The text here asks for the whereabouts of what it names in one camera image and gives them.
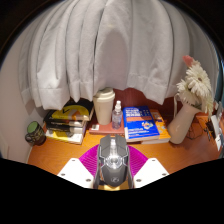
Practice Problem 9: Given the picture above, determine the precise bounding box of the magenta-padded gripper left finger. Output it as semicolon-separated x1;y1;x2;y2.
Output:
57;144;101;189

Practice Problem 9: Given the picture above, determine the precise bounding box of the white flower bunch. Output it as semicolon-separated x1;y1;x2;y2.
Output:
175;54;215;115

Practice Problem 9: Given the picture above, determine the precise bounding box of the cream pitcher vase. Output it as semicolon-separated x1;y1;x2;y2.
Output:
167;94;202;145

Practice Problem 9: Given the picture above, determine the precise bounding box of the white desk device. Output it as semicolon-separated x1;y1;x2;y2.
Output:
206;113;224;151

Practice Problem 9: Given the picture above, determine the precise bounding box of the orange book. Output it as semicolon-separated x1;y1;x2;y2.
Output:
141;108;172;145

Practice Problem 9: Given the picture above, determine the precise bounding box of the blue book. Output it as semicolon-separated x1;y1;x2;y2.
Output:
122;105;161;141

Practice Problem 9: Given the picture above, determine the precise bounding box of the white curtain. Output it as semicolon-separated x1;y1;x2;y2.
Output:
18;0;221;111

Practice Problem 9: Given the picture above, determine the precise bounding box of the yellow and black book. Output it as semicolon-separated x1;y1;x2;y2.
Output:
49;99;95;122

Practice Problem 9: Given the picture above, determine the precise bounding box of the dark mug with green inside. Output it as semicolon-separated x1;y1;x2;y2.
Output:
24;120;47;147

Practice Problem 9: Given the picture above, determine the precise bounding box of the black cable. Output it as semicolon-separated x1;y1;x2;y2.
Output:
188;124;209;141

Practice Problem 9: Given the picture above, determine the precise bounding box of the red book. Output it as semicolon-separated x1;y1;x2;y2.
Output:
88;121;126;136

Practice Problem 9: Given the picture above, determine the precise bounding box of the grey black computer mouse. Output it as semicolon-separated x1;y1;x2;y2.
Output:
93;134;134;190

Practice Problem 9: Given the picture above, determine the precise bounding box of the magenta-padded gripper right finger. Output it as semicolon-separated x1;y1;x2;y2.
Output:
126;144;170;189

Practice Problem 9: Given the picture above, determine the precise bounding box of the white and yellow book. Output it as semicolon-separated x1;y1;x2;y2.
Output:
44;128;86;145

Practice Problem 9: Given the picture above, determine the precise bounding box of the cream lidded tumbler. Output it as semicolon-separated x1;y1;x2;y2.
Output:
92;87;116;126

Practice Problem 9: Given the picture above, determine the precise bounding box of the clear spray bottle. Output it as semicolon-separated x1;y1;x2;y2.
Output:
111;100;124;130

